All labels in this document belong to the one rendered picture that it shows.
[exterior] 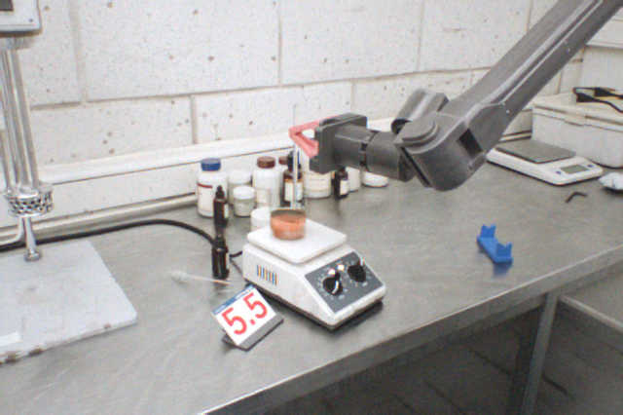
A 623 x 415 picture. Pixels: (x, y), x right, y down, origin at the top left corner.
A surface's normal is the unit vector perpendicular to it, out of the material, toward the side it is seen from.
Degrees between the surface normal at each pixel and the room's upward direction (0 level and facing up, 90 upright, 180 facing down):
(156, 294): 0
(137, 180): 90
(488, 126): 86
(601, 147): 93
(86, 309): 0
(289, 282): 90
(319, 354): 0
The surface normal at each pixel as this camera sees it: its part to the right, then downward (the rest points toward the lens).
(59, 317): 0.03, -0.92
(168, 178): 0.55, 0.33
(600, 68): -0.84, 0.19
